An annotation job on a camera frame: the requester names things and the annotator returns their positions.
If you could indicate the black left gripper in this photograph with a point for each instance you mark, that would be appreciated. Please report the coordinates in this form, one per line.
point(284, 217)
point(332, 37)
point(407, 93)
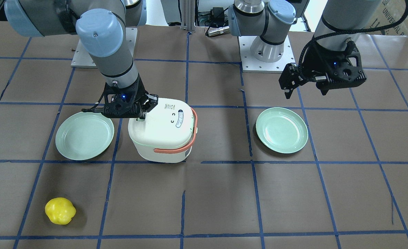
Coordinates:
point(316, 64)

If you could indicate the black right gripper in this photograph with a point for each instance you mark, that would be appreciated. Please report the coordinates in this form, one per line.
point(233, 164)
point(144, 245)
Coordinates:
point(139, 92)

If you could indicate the white rice cooker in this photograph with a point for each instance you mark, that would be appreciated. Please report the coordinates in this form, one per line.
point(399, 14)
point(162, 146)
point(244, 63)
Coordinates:
point(167, 133)

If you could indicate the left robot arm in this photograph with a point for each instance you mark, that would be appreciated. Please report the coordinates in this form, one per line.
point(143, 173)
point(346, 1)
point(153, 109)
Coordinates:
point(271, 20)

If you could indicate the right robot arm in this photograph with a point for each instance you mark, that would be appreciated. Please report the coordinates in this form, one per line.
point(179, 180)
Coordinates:
point(101, 27)

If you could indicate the green plate near cooker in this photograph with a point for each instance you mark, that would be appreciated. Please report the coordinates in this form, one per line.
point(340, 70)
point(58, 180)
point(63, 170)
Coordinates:
point(84, 135)

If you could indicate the green plate far side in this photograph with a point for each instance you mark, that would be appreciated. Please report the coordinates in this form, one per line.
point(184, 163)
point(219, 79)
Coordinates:
point(281, 130)

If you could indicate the cardboard box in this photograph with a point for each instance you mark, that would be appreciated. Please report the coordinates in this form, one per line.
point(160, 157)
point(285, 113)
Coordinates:
point(388, 12)

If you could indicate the yellow toy bell pepper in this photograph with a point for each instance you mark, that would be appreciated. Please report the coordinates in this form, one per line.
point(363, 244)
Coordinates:
point(60, 211)

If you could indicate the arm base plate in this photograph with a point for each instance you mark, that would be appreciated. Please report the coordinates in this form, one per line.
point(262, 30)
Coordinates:
point(82, 58)
point(259, 57)

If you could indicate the aluminium frame post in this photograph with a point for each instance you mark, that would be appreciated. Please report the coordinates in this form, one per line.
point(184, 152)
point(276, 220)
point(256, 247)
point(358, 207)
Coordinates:
point(188, 13)

